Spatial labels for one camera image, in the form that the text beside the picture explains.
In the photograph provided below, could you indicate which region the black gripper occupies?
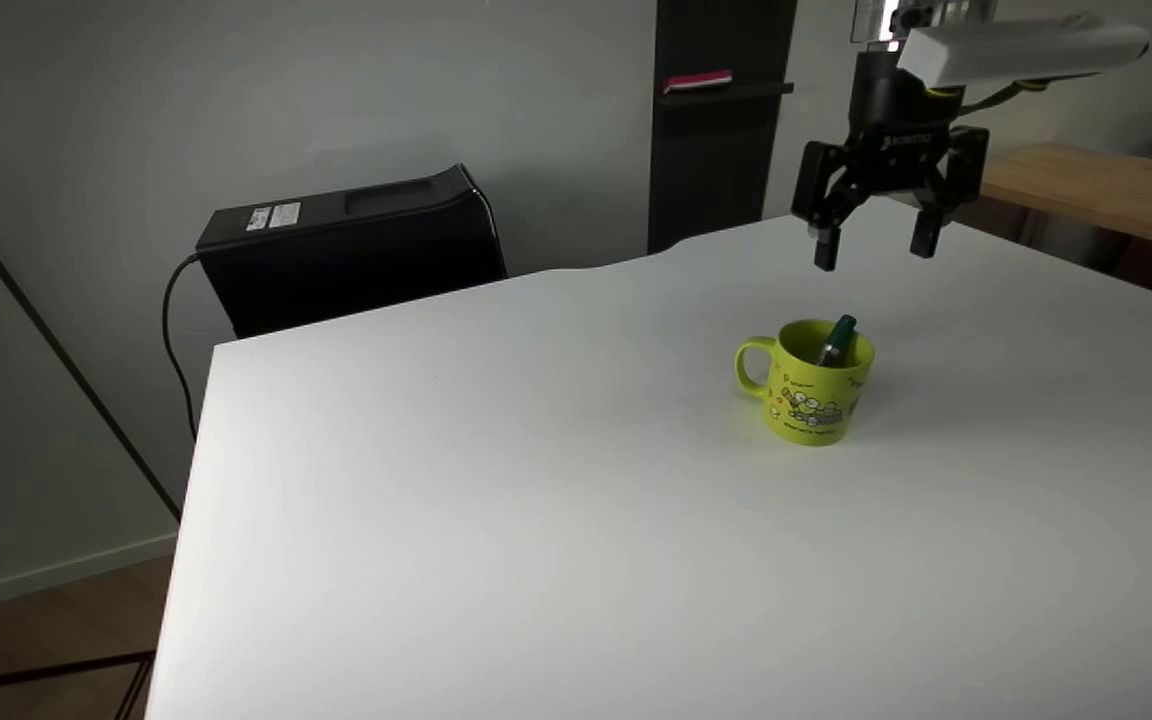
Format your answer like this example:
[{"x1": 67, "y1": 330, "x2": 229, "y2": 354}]
[{"x1": 790, "y1": 53, "x2": 986, "y2": 270}]

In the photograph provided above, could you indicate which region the green marker pen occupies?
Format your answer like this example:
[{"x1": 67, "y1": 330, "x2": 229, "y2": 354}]
[{"x1": 815, "y1": 317, "x2": 855, "y2": 369}]

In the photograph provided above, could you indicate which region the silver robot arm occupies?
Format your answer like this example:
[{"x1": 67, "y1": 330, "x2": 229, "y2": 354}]
[{"x1": 790, "y1": 0, "x2": 986, "y2": 270}]

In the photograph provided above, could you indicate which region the dark tall shelf column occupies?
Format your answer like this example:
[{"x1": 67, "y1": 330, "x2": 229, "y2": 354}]
[{"x1": 646, "y1": 0, "x2": 794, "y2": 253}]

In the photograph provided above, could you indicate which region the pink item on shelf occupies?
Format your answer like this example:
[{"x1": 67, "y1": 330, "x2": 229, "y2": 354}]
[{"x1": 659, "y1": 70, "x2": 737, "y2": 97}]

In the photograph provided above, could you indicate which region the green ceramic mug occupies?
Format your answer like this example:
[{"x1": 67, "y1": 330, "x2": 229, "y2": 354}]
[{"x1": 730, "y1": 321, "x2": 877, "y2": 446}]

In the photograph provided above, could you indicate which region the wooden side table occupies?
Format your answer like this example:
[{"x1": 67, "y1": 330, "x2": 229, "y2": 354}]
[{"x1": 983, "y1": 142, "x2": 1152, "y2": 243}]

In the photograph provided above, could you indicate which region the black computer tower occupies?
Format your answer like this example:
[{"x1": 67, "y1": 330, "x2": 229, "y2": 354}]
[{"x1": 197, "y1": 163, "x2": 509, "y2": 337}]

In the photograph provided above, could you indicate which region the black diagonal tripod leg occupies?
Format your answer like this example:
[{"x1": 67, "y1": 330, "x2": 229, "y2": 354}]
[{"x1": 0, "y1": 260, "x2": 182, "y2": 525}]

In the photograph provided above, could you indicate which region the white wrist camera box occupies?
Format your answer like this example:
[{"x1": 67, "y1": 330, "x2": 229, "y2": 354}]
[{"x1": 895, "y1": 14, "x2": 1152, "y2": 87}]

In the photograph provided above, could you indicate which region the black power cable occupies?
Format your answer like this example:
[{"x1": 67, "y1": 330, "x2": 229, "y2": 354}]
[{"x1": 158, "y1": 253, "x2": 211, "y2": 438}]

